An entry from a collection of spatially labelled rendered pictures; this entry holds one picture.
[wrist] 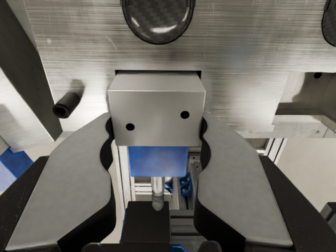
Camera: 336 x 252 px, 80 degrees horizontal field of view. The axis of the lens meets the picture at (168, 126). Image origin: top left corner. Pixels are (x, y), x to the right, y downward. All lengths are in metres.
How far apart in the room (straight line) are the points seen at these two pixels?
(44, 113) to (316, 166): 1.69
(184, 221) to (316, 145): 1.22
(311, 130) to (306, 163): 1.39
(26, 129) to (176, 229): 0.41
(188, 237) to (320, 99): 0.42
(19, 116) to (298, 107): 0.24
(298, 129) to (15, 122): 0.31
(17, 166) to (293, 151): 1.49
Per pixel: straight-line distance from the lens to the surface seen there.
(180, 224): 0.55
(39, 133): 0.22
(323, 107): 0.21
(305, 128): 0.31
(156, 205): 0.20
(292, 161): 1.63
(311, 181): 1.86
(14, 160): 0.25
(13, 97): 0.21
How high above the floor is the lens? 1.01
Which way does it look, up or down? 58 degrees down
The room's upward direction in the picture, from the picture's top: 177 degrees clockwise
